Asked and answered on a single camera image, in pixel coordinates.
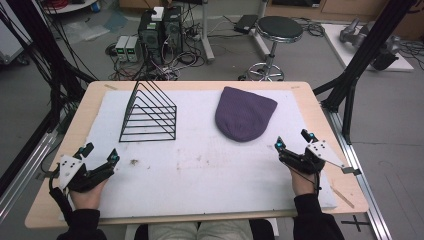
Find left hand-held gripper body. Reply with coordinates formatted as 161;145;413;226
49;155;101;194

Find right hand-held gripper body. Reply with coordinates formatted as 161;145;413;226
285;139;363;176

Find purple knit hat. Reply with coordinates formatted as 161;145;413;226
214;86;279;143

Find black wire rack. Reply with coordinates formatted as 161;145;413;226
118;79;178;144

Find person's right hand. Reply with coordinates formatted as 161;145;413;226
288;166;323;198

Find person's left hand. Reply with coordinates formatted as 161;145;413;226
69;178;110;212

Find thin wooden stick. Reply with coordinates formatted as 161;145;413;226
329;186;356;210

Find white felt mat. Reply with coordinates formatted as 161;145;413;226
59;88;338;222

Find white floor board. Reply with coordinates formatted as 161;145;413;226
321;23;415;73

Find grey power supply unit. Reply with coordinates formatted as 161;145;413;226
125;35;140;63
114;35;130;63

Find black round stool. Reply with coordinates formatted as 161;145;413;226
237;15;305;82

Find person's legs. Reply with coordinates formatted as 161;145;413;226
147;219;254;240

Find black computer tower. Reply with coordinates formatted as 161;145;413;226
161;5;184;57
137;9;165;66

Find black flat box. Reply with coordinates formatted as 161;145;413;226
233;13;260;35

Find white table stand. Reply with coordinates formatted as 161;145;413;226
199;0;216;65

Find white small box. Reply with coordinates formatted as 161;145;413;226
150;6;165;22

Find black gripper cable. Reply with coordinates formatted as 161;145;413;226
39;151;71;201

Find aluminium rail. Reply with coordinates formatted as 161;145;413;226
323;107;394;240
0;130;58;224

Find black metal frame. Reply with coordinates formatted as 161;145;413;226
0;0;98;198
312;0;418;145

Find tangle of floor cables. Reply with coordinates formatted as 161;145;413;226
105;42;207;82

